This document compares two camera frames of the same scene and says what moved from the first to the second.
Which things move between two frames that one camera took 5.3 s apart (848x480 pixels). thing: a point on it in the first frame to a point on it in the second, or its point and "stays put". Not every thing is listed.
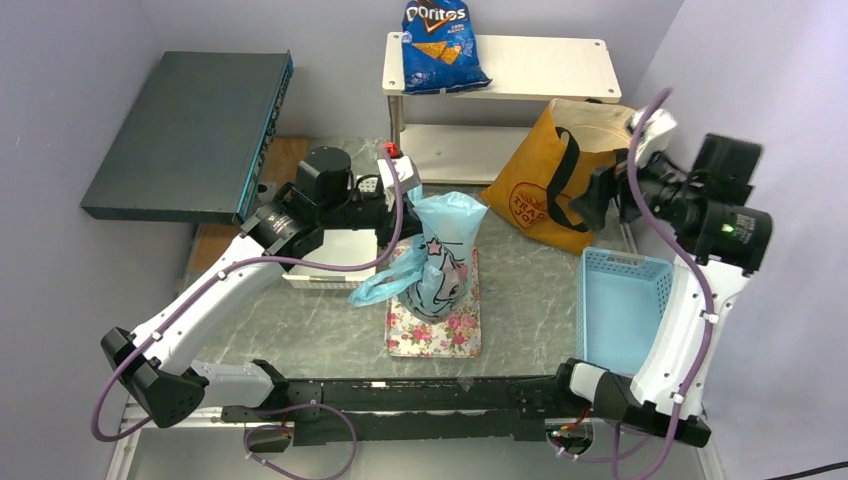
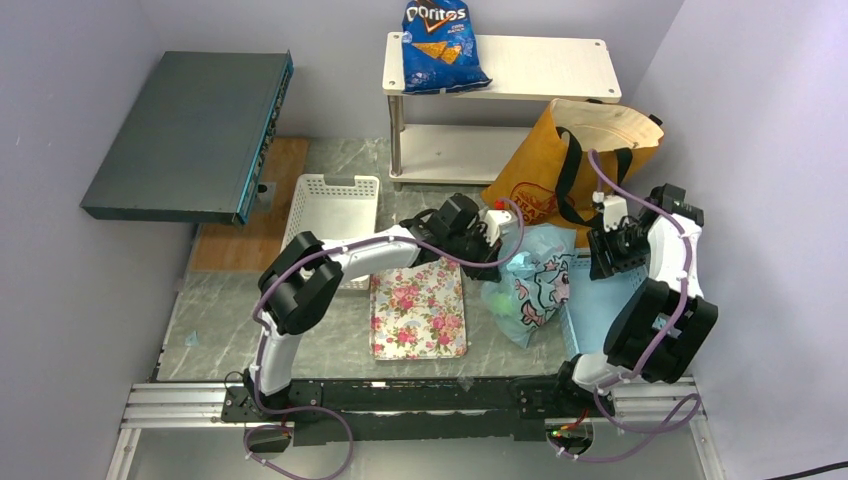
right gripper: [591, 205] to [601, 241]
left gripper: [411, 221] to [488, 253]
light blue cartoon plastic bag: [432, 284] to [532, 287]
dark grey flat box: [197, 148] stays put
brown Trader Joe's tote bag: [544, 163] stays put
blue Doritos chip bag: [440, 54] stays put
